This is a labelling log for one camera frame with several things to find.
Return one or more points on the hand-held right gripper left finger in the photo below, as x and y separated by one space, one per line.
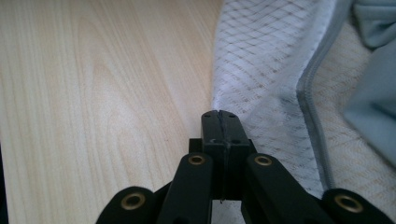
213 130

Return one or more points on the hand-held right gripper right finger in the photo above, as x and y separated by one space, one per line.
232 130

